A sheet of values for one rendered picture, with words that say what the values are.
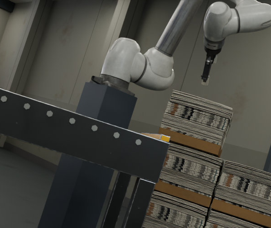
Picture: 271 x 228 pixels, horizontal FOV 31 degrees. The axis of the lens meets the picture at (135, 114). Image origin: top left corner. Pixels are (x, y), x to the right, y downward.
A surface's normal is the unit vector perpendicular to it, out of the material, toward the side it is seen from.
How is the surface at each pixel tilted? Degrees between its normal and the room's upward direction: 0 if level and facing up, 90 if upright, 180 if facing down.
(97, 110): 90
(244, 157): 90
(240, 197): 90
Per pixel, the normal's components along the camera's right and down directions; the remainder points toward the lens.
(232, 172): -0.18, -0.13
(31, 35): 0.62, 0.15
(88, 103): -0.72, -0.28
